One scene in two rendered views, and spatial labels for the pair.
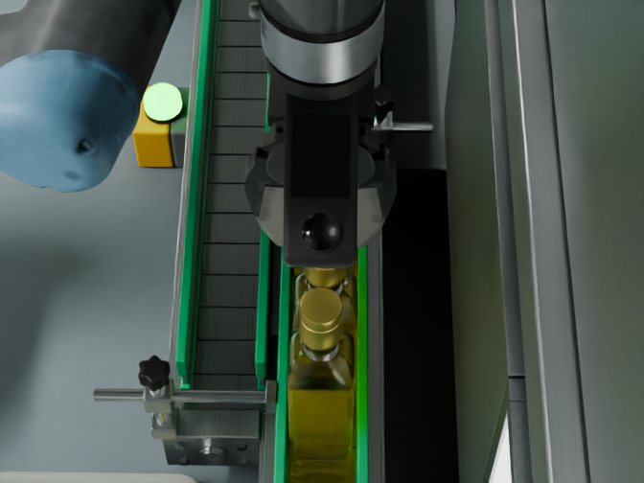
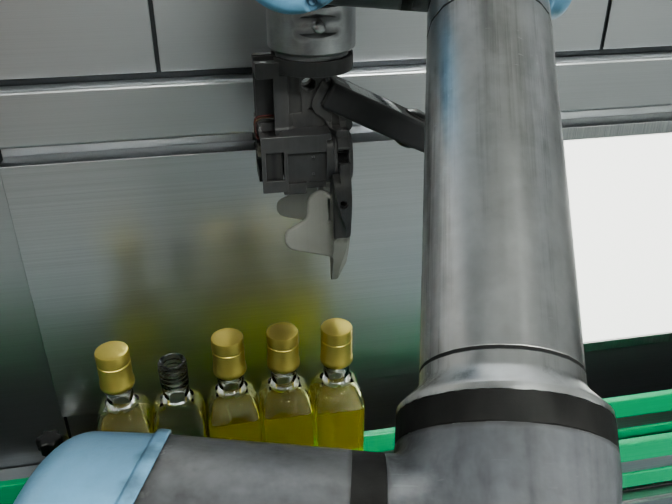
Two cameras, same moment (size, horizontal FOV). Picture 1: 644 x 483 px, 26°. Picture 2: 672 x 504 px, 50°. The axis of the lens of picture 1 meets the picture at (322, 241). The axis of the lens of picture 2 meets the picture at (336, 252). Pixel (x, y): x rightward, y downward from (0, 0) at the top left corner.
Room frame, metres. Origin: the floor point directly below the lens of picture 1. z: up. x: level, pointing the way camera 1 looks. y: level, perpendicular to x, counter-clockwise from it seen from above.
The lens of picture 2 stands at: (0.66, 0.61, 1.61)
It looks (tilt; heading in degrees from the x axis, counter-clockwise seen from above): 30 degrees down; 258
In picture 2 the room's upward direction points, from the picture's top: straight up
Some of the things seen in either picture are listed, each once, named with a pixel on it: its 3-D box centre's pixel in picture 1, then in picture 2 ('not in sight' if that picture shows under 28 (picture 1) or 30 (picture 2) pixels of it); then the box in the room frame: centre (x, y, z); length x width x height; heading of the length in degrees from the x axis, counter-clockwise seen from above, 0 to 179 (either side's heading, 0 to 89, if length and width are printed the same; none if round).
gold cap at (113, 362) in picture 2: not in sight; (114, 367); (0.77, 0.00, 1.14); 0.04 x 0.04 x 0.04
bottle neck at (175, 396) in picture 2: not in sight; (174, 378); (0.71, 0.00, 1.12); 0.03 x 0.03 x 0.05
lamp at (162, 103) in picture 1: (162, 101); not in sight; (0.99, 0.18, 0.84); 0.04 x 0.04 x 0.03
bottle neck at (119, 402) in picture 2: not in sight; (117, 383); (0.77, 0.00, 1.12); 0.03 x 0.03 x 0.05
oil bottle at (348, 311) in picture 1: (325, 344); (287, 451); (0.60, 0.00, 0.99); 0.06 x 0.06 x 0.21; 0
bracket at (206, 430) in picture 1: (213, 441); not in sight; (0.56, 0.11, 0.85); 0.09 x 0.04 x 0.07; 89
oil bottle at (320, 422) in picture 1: (321, 401); (336, 446); (0.54, 0.00, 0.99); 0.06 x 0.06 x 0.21; 89
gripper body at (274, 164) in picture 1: (321, 93); (304, 119); (0.57, 0.00, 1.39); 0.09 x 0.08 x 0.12; 179
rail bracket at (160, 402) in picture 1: (186, 399); not in sight; (0.56, 0.13, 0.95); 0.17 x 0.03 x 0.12; 89
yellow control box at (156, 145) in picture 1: (164, 127); not in sight; (0.99, 0.19, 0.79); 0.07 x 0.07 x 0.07; 89
